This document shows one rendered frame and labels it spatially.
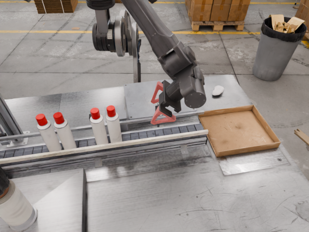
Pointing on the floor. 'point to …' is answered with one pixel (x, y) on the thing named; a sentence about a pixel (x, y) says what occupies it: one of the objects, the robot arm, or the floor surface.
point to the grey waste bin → (272, 57)
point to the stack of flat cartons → (55, 6)
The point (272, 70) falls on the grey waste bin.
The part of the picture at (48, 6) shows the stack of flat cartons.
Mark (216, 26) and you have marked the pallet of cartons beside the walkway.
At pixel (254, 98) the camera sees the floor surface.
